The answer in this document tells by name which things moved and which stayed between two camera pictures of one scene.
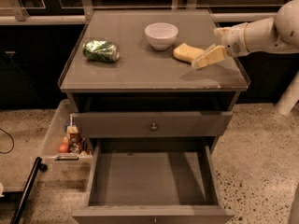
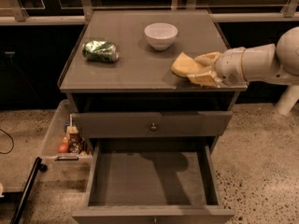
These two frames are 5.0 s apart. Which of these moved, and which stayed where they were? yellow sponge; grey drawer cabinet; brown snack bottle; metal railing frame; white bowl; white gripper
Moved: yellow sponge; white gripper
Stayed: brown snack bottle; grey drawer cabinet; metal railing frame; white bowl
